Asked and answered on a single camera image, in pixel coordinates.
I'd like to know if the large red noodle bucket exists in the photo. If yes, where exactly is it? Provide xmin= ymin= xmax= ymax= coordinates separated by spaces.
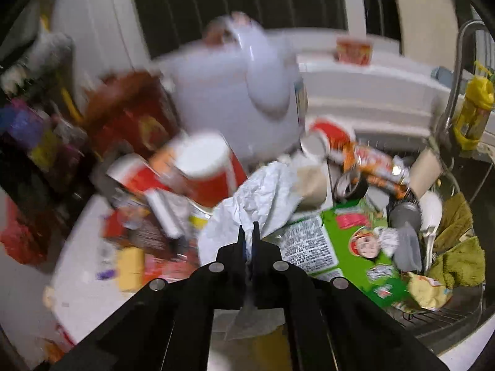
xmin=149 ymin=131 xmax=248 ymax=207

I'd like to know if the white spoon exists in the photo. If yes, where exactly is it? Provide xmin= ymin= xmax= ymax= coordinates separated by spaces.
xmin=420 ymin=192 xmax=444 ymax=249

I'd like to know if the window security grille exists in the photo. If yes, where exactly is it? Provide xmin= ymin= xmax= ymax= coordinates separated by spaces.
xmin=129 ymin=0 xmax=391 ymax=58

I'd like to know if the beige cutting board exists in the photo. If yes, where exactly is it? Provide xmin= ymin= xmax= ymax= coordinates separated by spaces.
xmin=387 ymin=0 xmax=462 ymax=74

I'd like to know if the white paper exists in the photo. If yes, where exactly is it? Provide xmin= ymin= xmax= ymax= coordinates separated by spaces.
xmin=197 ymin=160 xmax=306 ymax=341

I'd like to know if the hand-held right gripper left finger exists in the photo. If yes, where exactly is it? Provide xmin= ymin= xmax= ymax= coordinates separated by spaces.
xmin=50 ymin=226 xmax=247 ymax=371

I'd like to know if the red and white paper cup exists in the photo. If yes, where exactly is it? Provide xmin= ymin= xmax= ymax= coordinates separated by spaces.
xmin=301 ymin=118 xmax=356 ymax=163

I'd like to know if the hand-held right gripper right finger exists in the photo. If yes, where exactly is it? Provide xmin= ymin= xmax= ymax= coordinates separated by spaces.
xmin=251 ymin=222 xmax=457 ymax=371

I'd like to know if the green cartoon snack bag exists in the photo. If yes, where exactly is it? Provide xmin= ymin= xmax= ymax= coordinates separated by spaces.
xmin=278 ymin=205 xmax=411 ymax=308

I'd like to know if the steel kitchen faucet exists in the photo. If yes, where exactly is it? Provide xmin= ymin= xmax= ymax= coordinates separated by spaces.
xmin=434 ymin=21 xmax=493 ymax=142

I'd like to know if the wire dish rack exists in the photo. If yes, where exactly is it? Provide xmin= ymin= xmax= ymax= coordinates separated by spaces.
xmin=390 ymin=185 xmax=488 ymax=341

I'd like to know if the red plastic bag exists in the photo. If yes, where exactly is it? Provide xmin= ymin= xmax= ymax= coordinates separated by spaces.
xmin=0 ymin=201 xmax=52 ymax=266

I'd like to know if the yellow drink bottle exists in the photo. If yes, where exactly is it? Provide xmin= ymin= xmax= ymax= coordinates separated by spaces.
xmin=452 ymin=61 xmax=495 ymax=151

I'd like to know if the small red noodle cup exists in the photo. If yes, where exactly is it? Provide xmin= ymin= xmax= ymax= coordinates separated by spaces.
xmin=336 ymin=36 xmax=372 ymax=66

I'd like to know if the pale pink rice cooker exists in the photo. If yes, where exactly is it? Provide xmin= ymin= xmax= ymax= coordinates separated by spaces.
xmin=153 ymin=13 xmax=308 ymax=163

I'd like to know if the yellow chip bag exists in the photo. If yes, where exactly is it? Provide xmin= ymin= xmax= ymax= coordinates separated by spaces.
xmin=406 ymin=272 xmax=454 ymax=312

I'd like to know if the silver foil packet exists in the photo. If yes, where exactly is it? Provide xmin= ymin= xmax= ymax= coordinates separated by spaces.
xmin=148 ymin=190 xmax=187 ymax=239

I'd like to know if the grey plastic cup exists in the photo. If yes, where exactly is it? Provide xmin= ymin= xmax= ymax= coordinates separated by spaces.
xmin=388 ymin=201 xmax=423 ymax=272

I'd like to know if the yellow-green dish cloth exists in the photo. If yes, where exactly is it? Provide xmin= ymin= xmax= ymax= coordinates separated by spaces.
xmin=427 ymin=236 xmax=487 ymax=289

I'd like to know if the olive dish cloth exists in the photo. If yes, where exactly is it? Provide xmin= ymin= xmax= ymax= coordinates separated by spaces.
xmin=433 ymin=191 xmax=475 ymax=252

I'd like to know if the yellow packet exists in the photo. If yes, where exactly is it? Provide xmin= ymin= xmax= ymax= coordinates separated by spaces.
xmin=116 ymin=247 xmax=146 ymax=293

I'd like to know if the orange snack wrapper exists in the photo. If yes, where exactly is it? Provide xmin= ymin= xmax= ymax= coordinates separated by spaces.
xmin=343 ymin=143 xmax=411 ymax=198

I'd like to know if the red-brown clay slow cooker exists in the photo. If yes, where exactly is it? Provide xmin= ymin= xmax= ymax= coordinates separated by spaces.
xmin=83 ymin=70 xmax=184 ymax=159

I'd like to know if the blue sponge box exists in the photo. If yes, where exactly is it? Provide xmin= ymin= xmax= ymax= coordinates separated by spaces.
xmin=431 ymin=66 xmax=454 ymax=86

